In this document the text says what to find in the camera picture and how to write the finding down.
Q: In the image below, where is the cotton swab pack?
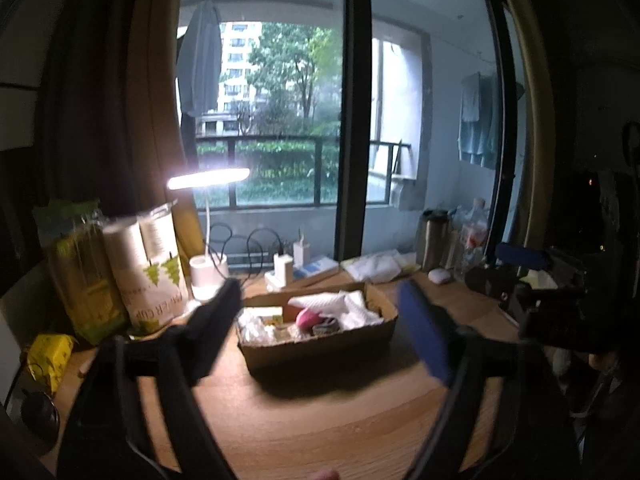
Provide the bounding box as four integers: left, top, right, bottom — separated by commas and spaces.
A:
236, 307, 283, 344

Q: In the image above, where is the pink plush toy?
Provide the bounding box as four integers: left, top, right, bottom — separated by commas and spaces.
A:
295, 309, 323, 333

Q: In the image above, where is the white waffle cloth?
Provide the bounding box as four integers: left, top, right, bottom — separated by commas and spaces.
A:
288, 290, 384, 330

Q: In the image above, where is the clear bubble wrap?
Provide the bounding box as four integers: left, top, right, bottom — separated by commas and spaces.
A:
236, 309, 276, 344

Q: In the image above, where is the grey dotted glove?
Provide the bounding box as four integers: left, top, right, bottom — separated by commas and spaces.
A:
311, 318, 342, 337

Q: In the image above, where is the tissue pack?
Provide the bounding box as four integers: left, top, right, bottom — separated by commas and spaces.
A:
520, 270, 559, 289

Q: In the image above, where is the clear water bottle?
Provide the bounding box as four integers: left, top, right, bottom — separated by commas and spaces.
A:
457, 197, 488, 276

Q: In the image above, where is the white small case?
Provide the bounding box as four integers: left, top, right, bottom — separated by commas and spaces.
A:
427, 268, 452, 286

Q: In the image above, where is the white desk lamp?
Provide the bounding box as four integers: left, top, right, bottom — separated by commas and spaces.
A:
167, 166, 250, 304

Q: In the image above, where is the steel thermos tumbler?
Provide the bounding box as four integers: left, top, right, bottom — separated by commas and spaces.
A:
416, 209, 449, 272

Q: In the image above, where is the paper cup pack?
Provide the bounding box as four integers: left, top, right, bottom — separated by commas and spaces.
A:
102, 203, 189, 336

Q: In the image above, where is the white plastic bag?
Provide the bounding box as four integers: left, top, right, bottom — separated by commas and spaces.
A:
341, 249, 420, 284

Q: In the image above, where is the white charger plug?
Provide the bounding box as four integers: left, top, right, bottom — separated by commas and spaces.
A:
292, 229, 310, 268

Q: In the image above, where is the white power strip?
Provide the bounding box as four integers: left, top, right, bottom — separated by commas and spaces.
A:
264, 257, 341, 292

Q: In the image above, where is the brown cardboard box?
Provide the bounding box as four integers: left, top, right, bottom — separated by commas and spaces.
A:
234, 283, 398, 374

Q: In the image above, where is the white charger with black cable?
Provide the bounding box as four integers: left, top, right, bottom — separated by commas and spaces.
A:
207, 221, 295, 288

